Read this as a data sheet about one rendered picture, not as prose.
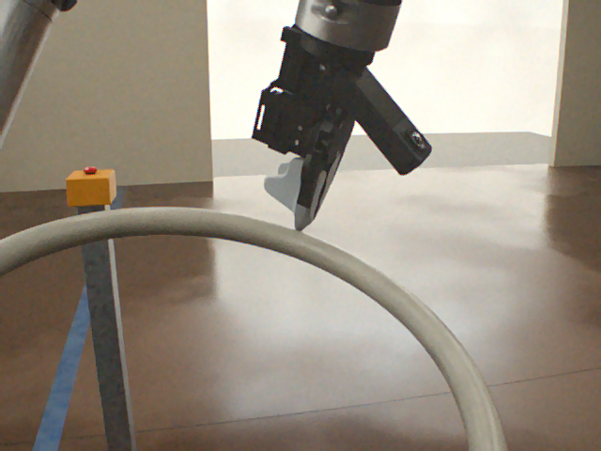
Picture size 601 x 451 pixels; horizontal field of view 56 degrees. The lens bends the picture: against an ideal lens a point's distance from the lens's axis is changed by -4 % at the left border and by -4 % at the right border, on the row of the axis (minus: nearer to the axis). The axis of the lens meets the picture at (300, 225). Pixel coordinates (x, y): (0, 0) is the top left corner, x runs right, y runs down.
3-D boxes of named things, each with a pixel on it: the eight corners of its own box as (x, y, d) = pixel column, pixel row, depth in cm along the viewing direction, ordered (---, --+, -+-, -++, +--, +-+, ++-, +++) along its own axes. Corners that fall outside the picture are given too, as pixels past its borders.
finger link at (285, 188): (262, 211, 66) (280, 138, 61) (309, 233, 65) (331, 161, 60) (249, 224, 64) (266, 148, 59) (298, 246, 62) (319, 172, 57)
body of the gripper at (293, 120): (281, 122, 65) (307, 15, 58) (352, 151, 63) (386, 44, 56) (248, 145, 58) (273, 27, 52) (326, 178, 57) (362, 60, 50)
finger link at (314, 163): (306, 189, 63) (327, 116, 58) (321, 195, 62) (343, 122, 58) (287, 208, 59) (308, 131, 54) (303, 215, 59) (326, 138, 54)
